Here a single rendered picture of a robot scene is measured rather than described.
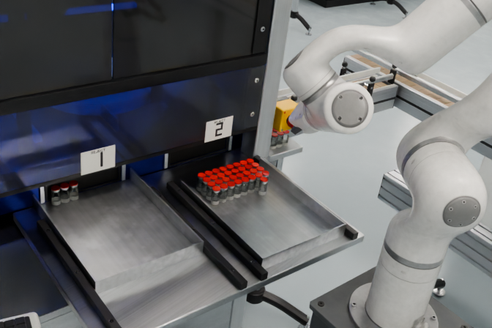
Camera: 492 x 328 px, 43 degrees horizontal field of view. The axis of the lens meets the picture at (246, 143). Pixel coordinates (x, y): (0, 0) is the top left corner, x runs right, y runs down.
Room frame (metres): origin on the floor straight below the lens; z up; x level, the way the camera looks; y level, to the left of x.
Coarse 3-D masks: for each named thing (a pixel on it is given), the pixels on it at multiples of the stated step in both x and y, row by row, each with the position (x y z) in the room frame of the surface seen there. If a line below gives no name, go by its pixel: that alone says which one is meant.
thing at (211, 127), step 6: (216, 120) 1.41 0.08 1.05; (222, 120) 1.42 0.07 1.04; (228, 120) 1.44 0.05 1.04; (210, 126) 1.40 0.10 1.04; (216, 126) 1.41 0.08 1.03; (228, 126) 1.44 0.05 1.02; (210, 132) 1.40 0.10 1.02; (222, 132) 1.43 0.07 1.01; (228, 132) 1.44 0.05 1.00; (210, 138) 1.40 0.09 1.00; (216, 138) 1.42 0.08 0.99
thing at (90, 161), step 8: (88, 152) 1.18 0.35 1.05; (96, 152) 1.19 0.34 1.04; (104, 152) 1.21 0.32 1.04; (112, 152) 1.22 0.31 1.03; (88, 160) 1.18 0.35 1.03; (96, 160) 1.19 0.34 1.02; (104, 160) 1.21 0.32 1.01; (112, 160) 1.22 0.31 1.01; (88, 168) 1.18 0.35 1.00; (96, 168) 1.19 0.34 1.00; (104, 168) 1.21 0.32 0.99
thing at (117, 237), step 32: (96, 192) 1.26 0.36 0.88; (128, 192) 1.28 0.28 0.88; (64, 224) 1.12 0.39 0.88; (96, 224) 1.14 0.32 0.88; (128, 224) 1.15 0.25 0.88; (160, 224) 1.17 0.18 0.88; (96, 256) 1.03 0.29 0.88; (128, 256) 1.04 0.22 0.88; (160, 256) 1.02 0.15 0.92; (192, 256) 1.07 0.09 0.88; (96, 288) 0.92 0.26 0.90
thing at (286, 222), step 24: (264, 168) 1.46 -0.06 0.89; (192, 192) 1.27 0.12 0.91; (288, 192) 1.38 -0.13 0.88; (216, 216) 1.19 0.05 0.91; (240, 216) 1.24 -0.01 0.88; (264, 216) 1.25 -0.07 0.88; (288, 216) 1.27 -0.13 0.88; (312, 216) 1.28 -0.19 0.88; (336, 216) 1.25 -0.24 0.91; (240, 240) 1.12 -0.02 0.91; (264, 240) 1.16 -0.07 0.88; (288, 240) 1.17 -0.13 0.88; (312, 240) 1.15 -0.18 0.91; (264, 264) 1.06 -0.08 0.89
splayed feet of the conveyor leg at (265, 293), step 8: (264, 288) 1.81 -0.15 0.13; (248, 296) 1.77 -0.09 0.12; (256, 296) 1.76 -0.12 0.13; (264, 296) 1.78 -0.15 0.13; (272, 296) 1.78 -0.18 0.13; (272, 304) 1.76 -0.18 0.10; (280, 304) 1.76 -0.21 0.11; (288, 304) 1.77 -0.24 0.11; (288, 312) 1.75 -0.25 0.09; (296, 312) 1.75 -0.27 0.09; (296, 320) 1.74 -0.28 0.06; (304, 320) 1.74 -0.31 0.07
